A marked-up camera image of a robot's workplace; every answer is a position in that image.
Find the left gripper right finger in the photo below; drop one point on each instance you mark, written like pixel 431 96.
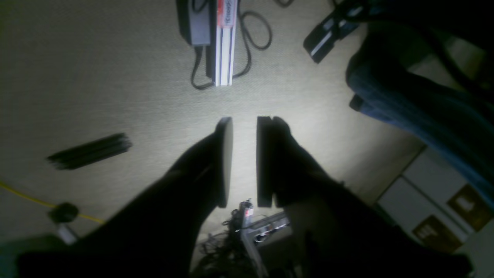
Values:
pixel 339 236

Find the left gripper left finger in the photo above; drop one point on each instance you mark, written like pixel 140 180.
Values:
pixel 154 236

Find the small black tripod foot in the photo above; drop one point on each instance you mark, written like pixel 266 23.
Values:
pixel 61 215

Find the short black extrusion piece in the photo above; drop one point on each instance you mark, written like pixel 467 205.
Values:
pixel 91 152

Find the person in dark clothes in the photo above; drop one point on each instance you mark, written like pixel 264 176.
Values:
pixel 403 75

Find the black power adapter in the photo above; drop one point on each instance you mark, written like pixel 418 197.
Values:
pixel 194 21

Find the aluminium extrusion with red label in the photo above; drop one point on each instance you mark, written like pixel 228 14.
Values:
pixel 223 39

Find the aluminium frame base with cables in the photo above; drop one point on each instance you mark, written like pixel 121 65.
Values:
pixel 251 246

